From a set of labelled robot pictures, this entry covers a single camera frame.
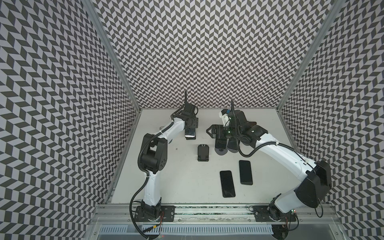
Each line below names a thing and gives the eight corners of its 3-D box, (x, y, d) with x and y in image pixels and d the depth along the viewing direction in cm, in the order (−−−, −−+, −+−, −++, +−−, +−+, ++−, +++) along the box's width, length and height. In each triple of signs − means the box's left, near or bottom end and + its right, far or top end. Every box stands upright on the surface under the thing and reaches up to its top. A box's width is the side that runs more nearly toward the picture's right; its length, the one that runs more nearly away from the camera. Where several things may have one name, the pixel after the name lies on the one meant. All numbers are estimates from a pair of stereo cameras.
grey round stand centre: (215, 156, 96) (215, 152, 92) (214, 151, 98) (215, 147, 94) (226, 156, 96) (228, 152, 92) (226, 151, 98) (227, 147, 94)
